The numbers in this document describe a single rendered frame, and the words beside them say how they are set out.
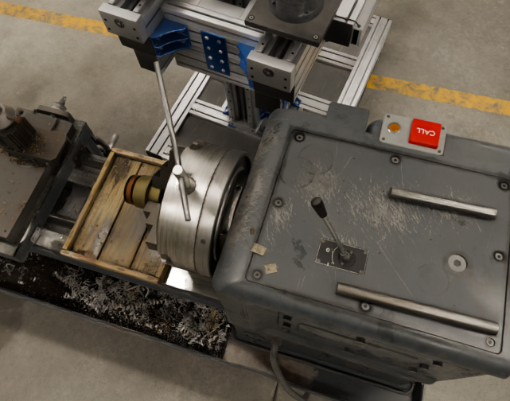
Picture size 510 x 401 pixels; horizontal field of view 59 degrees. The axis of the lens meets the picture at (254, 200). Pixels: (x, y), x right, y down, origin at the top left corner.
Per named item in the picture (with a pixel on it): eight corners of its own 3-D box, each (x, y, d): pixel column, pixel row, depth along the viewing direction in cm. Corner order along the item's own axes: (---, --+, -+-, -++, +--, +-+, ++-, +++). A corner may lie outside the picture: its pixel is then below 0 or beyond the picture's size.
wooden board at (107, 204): (204, 176, 138) (203, 169, 134) (161, 286, 124) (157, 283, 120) (116, 153, 143) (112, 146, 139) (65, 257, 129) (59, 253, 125)
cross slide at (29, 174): (82, 121, 141) (76, 112, 137) (14, 244, 125) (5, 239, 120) (36, 109, 144) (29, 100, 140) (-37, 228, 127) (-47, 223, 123)
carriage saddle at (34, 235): (95, 131, 146) (88, 121, 141) (25, 263, 128) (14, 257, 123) (16, 111, 151) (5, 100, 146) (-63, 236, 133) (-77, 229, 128)
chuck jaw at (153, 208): (189, 210, 106) (170, 254, 100) (192, 220, 111) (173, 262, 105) (147, 199, 108) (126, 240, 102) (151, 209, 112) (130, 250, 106)
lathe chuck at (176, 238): (243, 176, 128) (229, 125, 99) (209, 282, 120) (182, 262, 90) (214, 169, 130) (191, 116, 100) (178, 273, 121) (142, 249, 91)
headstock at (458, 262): (473, 219, 128) (548, 149, 93) (453, 393, 110) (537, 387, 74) (274, 170, 138) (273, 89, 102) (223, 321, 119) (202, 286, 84)
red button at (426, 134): (439, 128, 97) (442, 123, 95) (435, 151, 95) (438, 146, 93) (410, 122, 98) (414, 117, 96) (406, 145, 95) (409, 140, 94)
